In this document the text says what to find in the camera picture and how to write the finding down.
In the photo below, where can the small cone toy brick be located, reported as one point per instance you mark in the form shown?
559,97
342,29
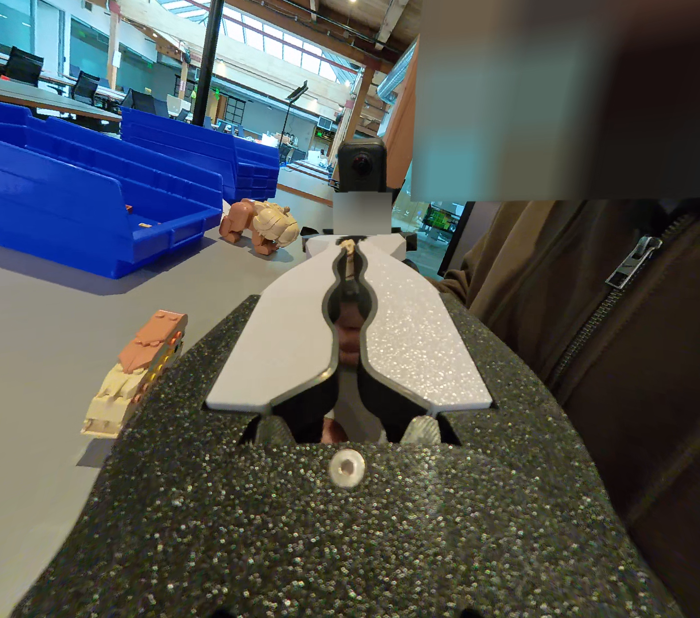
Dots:
347,246

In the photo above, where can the toy brick animal figure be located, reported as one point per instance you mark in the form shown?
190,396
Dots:
262,227

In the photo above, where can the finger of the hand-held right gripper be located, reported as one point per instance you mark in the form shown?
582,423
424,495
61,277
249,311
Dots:
385,244
322,246

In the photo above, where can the blue plastic bin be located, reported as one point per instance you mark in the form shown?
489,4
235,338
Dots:
219,159
82,213

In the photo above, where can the black office chair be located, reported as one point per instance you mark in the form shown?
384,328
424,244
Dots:
456,230
24,66

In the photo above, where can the black pole stand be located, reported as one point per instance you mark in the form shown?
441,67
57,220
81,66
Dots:
213,27

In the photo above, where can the person's right hand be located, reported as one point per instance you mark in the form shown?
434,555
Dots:
350,339

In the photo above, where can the brown toy brick assembly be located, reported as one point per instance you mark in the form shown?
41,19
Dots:
136,372

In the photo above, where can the long wooden table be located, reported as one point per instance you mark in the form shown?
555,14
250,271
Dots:
54,101

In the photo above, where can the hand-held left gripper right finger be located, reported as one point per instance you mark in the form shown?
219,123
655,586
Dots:
421,344

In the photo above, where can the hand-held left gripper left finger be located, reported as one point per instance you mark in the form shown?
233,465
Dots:
273,344

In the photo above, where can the person's brown jacket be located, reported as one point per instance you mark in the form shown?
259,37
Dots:
601,355

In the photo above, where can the wooden post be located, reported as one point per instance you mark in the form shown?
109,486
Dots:
358,104
402,137

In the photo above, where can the grey desk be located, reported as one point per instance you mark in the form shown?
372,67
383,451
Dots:
54,312

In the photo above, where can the silver air duct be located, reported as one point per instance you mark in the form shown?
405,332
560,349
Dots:
396,77

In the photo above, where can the person's right forearm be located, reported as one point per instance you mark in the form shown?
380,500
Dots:
456,284

